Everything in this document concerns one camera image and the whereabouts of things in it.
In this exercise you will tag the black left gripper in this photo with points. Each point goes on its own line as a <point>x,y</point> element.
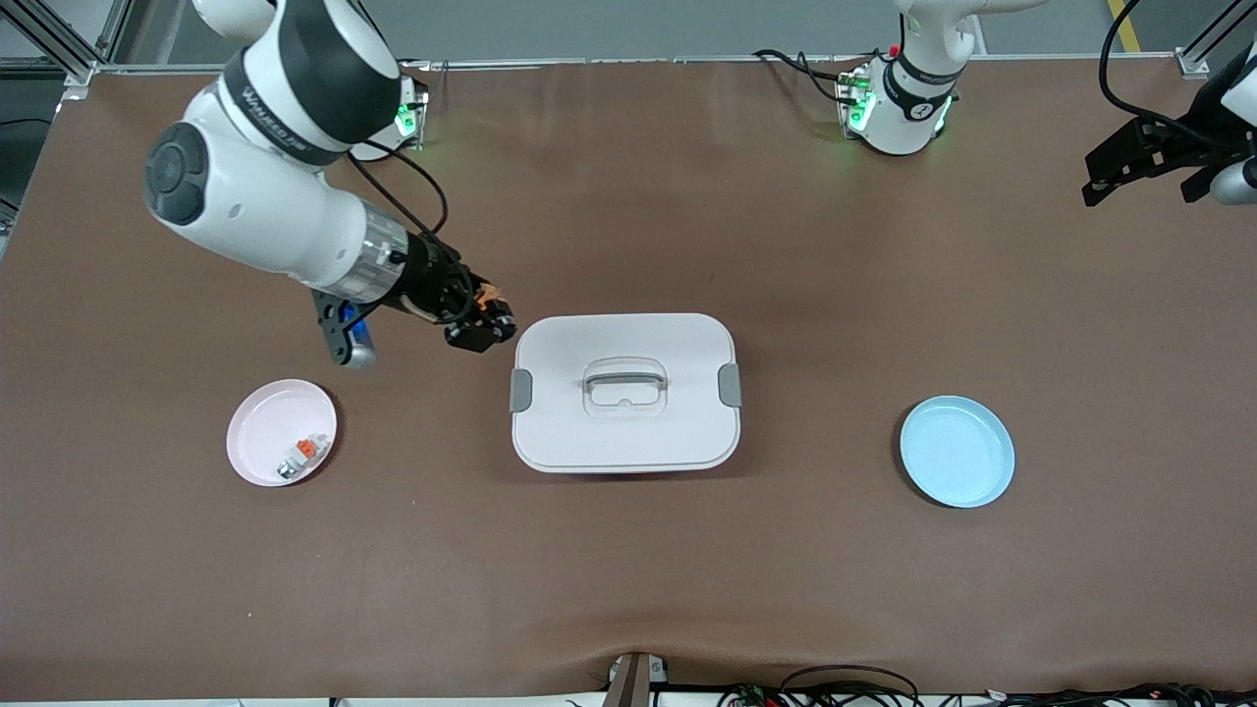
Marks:
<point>1169,145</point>

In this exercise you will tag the white lidded storage box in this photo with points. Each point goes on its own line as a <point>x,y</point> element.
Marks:
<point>628,432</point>

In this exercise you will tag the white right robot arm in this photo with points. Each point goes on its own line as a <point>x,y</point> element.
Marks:
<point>265,206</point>

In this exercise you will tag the aluminium table edge rail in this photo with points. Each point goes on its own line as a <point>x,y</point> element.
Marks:
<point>589,61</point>

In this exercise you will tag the aluminium frame corner post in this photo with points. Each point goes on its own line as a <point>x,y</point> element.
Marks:
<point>69,57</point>
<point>1193,61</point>

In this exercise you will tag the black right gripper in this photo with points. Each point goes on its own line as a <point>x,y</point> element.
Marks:
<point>432,282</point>

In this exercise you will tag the pink round plate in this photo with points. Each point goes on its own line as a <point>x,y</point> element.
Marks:
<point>265,442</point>

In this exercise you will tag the light blue round plate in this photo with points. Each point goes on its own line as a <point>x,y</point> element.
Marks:
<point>957,457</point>

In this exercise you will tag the metal table edge bracket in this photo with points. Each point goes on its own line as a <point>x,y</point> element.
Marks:
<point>633,682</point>

